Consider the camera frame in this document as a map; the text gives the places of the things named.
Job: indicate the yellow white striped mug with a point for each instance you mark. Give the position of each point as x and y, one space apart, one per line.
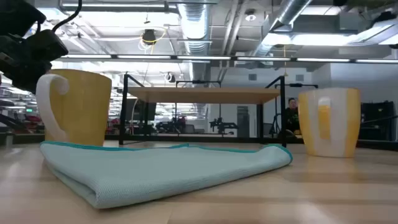
339 124

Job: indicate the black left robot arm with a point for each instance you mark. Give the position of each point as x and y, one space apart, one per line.
15 15

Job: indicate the background black robot arm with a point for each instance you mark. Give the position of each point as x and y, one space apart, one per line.
222 125

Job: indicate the wooden shelf black legs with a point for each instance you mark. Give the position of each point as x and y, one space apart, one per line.
202 95

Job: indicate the light blue folded cloth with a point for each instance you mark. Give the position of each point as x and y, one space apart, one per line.
155 174

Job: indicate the long ceiling light strip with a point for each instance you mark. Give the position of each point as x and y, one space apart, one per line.
202 58

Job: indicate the grey door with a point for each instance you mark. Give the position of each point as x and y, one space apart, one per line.
243 121

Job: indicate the person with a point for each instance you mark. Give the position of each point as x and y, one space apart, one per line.
292 116

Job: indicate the black cabinet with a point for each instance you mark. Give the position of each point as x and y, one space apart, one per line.
377 119

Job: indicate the silver corrugated air duct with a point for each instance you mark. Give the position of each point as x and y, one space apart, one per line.
194 21

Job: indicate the silver smooth air duct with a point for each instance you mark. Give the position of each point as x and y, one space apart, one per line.
286 15

